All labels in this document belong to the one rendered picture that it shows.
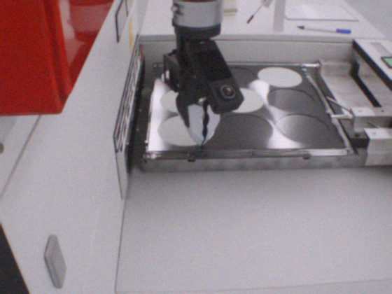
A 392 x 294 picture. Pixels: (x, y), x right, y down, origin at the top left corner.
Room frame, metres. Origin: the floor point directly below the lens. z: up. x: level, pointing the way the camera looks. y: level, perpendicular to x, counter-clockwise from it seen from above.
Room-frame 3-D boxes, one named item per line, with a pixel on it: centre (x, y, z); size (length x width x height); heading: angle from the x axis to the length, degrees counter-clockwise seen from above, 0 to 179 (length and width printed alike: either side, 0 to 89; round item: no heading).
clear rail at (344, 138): (0.77, -0.27, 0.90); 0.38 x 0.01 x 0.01; 2
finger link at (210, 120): (0.63, -0.02, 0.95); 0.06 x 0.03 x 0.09; 30
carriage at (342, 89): (0.79, -0.35, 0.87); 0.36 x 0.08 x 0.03; 2
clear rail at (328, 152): (0.59, -0.10, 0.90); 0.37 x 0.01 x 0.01; 92
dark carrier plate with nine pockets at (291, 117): (0.77, -0.09, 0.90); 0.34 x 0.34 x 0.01; 2
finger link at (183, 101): (0.60, 0.01, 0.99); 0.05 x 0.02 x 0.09; 120
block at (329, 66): (0.96, -0.35, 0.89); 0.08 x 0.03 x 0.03; 92
